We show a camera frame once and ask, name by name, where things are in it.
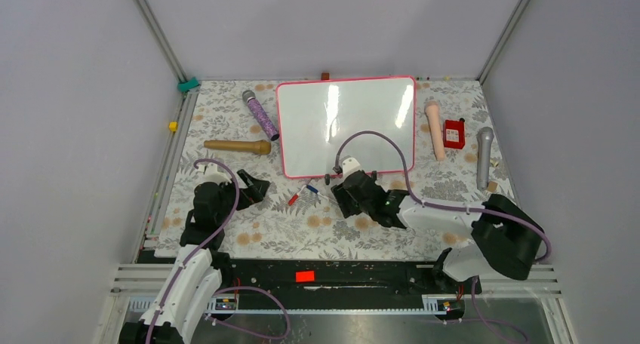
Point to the red small box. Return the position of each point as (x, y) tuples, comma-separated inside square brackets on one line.
[(454, 136)]

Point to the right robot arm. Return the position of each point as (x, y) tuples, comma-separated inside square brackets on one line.
[(500, 237)]

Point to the peach toy microphone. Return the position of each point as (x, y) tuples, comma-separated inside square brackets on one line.
[(432, 111)]

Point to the red tape label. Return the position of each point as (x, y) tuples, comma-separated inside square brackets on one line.
[(304, 276)]

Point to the floral patterned table mat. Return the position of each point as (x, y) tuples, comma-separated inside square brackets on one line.
[(313, 228)]

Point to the silver toy microphone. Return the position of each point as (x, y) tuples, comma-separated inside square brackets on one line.
[(485, 139)]

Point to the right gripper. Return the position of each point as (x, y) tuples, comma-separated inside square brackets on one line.
[(342, 195)]

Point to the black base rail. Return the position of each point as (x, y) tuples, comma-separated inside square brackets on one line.
[(403, 278)]

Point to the gold toy microphone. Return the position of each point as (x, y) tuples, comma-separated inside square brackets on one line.
[(259, 147)]

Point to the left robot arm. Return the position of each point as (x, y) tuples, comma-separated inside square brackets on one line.
[(200, 267)]

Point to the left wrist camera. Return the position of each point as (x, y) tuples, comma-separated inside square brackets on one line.
[(208, 172)]

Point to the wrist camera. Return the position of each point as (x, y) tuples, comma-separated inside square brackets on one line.
[(347, 166), (208, 172)]

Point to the wooden small cube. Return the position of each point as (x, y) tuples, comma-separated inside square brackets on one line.
[(492, 186)]

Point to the pink framed whiteboard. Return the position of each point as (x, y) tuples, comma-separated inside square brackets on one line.
[(370, 119)]

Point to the red capped marker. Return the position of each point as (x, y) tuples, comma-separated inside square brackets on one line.
[(296, 195)]

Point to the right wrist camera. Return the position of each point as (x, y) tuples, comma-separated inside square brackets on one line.
[(347, 166)]

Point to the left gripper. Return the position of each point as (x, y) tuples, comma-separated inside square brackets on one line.
[(255, 191)]

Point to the teal corner clamp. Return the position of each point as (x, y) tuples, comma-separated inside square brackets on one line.
[(188, 85)]

